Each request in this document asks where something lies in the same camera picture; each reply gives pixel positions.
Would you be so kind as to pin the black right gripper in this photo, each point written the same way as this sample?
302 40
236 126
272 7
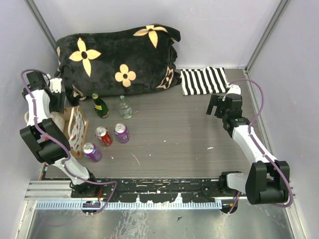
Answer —
216 100

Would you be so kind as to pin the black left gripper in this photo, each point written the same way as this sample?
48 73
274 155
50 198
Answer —
59 107

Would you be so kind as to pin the brown canvas tote bag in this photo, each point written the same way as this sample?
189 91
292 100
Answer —
76 129

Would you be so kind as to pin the green glass bottle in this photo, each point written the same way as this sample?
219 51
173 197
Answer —
100 106

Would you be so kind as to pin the clear glass bottle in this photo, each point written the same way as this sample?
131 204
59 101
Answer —
125 107

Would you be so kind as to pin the purple soda can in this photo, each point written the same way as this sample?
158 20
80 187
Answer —
91 151
121 133

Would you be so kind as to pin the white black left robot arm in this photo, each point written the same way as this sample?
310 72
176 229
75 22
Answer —
36 90

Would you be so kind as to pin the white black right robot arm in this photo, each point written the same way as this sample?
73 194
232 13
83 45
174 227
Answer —
268 179

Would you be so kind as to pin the black white striped cloth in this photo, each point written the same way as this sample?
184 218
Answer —
208 80

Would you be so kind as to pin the red soda can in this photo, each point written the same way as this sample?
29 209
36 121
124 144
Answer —
103 135

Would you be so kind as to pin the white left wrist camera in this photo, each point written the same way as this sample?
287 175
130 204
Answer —
55 85

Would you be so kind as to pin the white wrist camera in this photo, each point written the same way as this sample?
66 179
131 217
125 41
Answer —
55 85
233 89

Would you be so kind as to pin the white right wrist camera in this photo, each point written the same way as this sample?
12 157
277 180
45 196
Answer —
233 89

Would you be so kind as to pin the black mounting base rail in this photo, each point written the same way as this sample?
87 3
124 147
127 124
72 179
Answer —
158 190

